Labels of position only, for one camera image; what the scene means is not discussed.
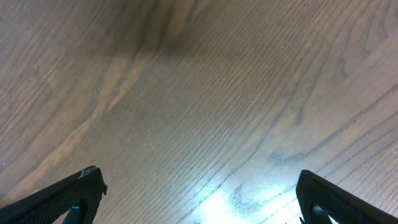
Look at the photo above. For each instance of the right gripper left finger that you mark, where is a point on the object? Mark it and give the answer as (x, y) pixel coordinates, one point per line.
(78, 196)

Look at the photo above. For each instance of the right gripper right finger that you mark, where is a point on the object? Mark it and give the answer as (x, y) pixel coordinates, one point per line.
(321, 201)

